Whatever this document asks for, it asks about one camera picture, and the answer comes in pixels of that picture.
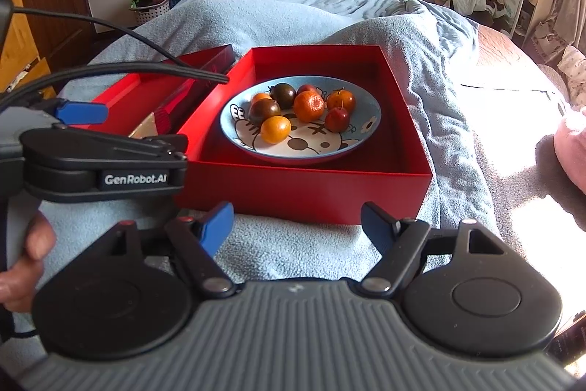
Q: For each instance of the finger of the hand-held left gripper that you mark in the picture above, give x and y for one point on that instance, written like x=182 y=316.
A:
x=82 y=111
x=137 y=146

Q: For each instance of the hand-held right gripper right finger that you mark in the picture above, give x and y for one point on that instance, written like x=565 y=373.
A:
x=377 y=222

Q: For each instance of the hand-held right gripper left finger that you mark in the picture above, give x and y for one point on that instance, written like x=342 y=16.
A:
x=216 y=228

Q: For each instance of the shallow red box lid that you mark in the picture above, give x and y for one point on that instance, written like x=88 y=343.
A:
x=123 y=91

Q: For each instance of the deep red box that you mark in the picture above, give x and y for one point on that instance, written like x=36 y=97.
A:
x=297 y=194

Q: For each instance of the blue tiger print plate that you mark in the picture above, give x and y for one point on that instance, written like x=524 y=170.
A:
x=302 y=146

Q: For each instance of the red cherry tomato with stem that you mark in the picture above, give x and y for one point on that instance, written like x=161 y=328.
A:
x=337 y=120

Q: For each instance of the smooth orange tomato with stem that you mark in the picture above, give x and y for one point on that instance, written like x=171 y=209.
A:
x=341 y=100

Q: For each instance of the dark brown tomato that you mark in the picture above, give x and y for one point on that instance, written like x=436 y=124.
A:
x=264 y=109
x=283 y=94

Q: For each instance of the small orange tomato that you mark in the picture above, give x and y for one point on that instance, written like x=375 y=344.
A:
x=260 y=97

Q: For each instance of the rough-skinned tangerine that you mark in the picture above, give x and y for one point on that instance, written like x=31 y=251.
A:
x=309 y=106

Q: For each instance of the person's left hand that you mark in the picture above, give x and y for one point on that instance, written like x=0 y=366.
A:
x=37 y=240

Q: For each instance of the light wooden cabinet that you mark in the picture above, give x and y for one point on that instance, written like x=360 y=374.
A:
x=16 y=38

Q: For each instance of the white basket with plants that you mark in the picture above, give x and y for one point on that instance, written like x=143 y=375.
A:
x=149 y=6

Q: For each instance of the pink brown bed sheet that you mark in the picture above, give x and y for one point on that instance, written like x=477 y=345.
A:
x=503 y=98

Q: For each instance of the pink pillow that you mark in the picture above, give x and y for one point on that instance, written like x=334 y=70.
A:
x=572 y=143

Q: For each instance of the light blue blanket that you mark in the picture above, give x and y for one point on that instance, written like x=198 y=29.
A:
x=320 y=15

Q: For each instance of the dark flat device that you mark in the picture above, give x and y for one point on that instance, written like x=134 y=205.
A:
x=570 y=343

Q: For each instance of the floral pillow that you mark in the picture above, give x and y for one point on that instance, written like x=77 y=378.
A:
x=574 y=72

